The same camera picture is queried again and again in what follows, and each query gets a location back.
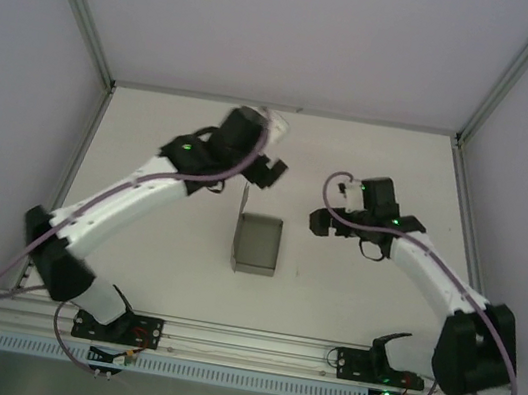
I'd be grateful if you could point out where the grey paper box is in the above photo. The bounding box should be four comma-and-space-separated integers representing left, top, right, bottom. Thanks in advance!
226, 184, 291, 280

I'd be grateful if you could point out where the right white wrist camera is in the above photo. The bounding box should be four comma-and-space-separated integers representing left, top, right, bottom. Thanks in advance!
334, 179, 367, 214

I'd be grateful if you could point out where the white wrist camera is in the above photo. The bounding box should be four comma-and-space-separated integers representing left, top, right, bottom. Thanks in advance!
334, 179, 367, 214
256, 107, 294, 148

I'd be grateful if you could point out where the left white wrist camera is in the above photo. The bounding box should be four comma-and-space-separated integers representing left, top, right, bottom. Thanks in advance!
256, 107, 294, 148

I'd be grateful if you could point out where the aluminium table edge rail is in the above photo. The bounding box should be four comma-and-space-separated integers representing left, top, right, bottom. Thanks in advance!
9, 73, 119, 304
417, 136, 528, 368
111, 74, 461, 145

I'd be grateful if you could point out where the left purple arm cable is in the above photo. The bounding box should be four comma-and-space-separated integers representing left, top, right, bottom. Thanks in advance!
0, 65, 281, 395

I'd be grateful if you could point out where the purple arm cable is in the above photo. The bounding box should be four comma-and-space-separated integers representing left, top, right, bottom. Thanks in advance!
0, 65, 281, 395
288, 167, 528, 395

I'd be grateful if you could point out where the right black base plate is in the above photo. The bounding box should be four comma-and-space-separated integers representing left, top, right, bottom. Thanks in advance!
333, 343, 431, 395

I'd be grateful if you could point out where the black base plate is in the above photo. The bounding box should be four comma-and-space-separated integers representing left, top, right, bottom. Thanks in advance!
70, 302, 167, 352
333, 343, 431, 395

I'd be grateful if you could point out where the aluminium mounting rail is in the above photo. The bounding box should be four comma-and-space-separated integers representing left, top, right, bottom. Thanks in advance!
0, 281, 526, 395

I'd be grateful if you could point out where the white slotted cable duct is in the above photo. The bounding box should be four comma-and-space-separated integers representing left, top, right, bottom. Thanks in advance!
0, 326, 373, 395

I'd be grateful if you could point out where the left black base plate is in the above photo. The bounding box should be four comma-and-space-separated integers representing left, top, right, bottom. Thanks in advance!
70, 302, 167, 352

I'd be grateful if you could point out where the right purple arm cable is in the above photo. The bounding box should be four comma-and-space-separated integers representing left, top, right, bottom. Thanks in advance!
288, 167, 528, 395

